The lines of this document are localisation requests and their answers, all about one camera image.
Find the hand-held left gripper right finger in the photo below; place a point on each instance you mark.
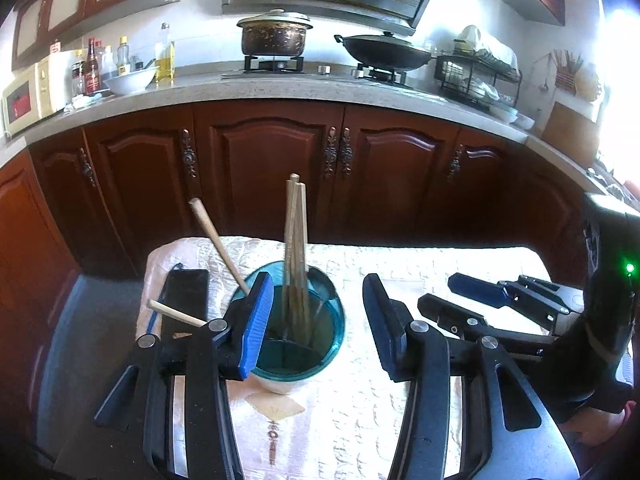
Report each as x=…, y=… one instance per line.
x=382, y=330

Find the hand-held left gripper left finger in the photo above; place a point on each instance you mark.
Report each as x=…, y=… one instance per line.
x=257, y=325

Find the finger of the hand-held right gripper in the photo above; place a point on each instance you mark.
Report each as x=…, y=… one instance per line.
x=445, y=312
x=475, y=290

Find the teal plastic cup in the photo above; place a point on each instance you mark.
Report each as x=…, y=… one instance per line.
x=325, y=347

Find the wooden utensil stick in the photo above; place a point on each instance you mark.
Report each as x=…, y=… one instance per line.
x=215, y=242

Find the person's right hand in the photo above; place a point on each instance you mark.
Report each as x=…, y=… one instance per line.
x=595, y=427

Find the white quilted cloth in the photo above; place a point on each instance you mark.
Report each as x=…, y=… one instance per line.
x=350, y=270

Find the black smartphone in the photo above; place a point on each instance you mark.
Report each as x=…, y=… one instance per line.
x=185, y=295

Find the dark wooden lower cabinets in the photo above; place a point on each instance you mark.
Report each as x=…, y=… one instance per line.
x=400, y=175

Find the stack of white bowls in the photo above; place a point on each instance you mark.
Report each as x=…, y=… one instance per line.
x=507, y=114

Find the wooden cutting board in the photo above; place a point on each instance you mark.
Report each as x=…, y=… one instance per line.
x=572, y=132

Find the beige gourd ladle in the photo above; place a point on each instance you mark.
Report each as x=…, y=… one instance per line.
x=586, y=82

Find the grey stone kitchen counter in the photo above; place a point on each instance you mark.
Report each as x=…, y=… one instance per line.
x=275, y=90

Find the white plastic bag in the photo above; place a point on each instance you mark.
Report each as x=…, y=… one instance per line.
x=485, y=42

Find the black wok with lid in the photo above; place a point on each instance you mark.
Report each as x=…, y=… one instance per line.
x=385, y=52

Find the gas stove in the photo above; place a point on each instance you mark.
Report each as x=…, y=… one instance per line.
x=320, y=69

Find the white ceramic bowl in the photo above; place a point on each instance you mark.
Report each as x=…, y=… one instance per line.
x=130, y=82

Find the yellow oil bottle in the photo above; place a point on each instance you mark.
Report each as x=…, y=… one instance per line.
x=164, y=60

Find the speckled cooking pot with lid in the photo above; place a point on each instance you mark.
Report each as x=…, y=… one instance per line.
x=274, y=37

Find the clear bottle yellow cap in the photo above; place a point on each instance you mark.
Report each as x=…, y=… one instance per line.
x=123, y=57

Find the dark sauce bottle red label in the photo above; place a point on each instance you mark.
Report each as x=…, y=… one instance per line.
x=92, y=75

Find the cream microwave oven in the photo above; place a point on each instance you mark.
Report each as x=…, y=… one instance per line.
x=40, y=95

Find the wall chopstick holder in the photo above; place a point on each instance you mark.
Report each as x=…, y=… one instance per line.
x=565, y=75

